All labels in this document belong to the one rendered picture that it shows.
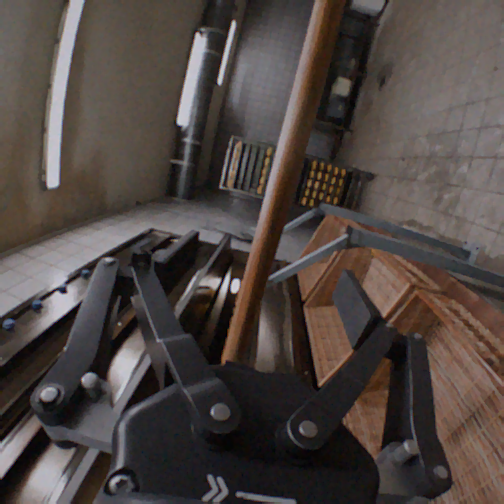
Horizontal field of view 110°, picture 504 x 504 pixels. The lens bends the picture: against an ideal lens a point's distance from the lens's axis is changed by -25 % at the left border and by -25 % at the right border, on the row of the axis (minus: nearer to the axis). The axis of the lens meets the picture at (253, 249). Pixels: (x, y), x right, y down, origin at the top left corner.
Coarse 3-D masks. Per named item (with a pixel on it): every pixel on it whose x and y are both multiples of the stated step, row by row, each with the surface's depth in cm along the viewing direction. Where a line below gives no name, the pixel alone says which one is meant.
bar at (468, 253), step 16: (320, 208) 109; (336, 208) 108; (288, 224) 115; (368, 224) 109; (384, 224) 108; (336, 240) 66; (352, 240) 64; (368, 240) 63; (384, 240) 63; (432, 240) 108; (464, 240) 115; (320, 256) 67; (416, 256) 64; (432, 256) 63; (448, 256) 65; (464, 256) 112; (288, 272) 70; (464, 272) 64; (480, 272) 63; (496, 272) 66; (256, 320) 52; (256, 336) 48; (256, 352) 44
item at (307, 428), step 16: (384, 336) 12; (368, 352) 11; (384, 352) 11; (352, 368) 9; (368, 368) 10; (336, 384) 8; (352, 384) 8; (320, 400) 7; (336, 400) 7; (352, 400) 7; (304, 416) 6; (320, 416) 6; (336, 416) 7; (288, 432) 6; (304, 432) 6; (320, 432) 6; (288, 448) 6; (304, 448) 5
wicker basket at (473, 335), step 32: (448, 320) 46; (448, 352) 54; (480, 352) 35; (384, 384) 71; (448, 384) 51; (480, 384) 41; (448, 416) 46; (480, 416) 38; (448, 448) 42; (480, 448) 34; (480, 480) 30
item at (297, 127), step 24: (336, 0) 17; (312, 24) 18; (336, 24) 18; (312, 48) 19; (312, 72) 19; (312, 96) 20; (288, 120) 22; (312, 120) 22; (288, 144) 22; (288, 168) 23; (288, 192) 24; (264, 216) 25; (264, 240) 26; (264, 264) 27; (264, 288) 28; (240, 312) 29; (240, 336) 31; (240, 360) 33
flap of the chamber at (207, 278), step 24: (216, 264) 137; (192, 288) 100; (216, 288) 139; (192, 312) 95; (144, 360) 60; (144, 384) 55; (120, 408) 45; (96, 456) 34; (72, 480) 28; (96, 480) 32
